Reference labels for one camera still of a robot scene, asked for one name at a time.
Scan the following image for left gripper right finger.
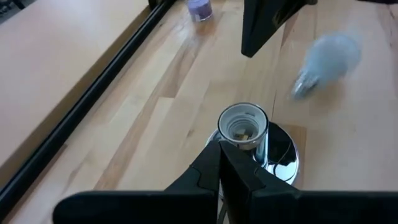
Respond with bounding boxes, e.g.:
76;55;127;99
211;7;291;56
219;141;398;224

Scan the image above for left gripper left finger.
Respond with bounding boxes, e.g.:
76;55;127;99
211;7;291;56
52;139;222;224

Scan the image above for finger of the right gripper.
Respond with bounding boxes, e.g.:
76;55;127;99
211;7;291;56
241;0;318;58
356;0;398;5

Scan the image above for white lightbulb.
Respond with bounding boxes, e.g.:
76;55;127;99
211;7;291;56
290;30;363;101

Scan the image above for chrome lamp base with socket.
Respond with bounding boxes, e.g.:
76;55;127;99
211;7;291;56
205;102;301;187

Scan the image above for clear container purple contents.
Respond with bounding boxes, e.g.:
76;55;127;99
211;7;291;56
186;0;214;22

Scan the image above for black table edge rail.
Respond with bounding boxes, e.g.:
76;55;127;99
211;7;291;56
0;0;178;216

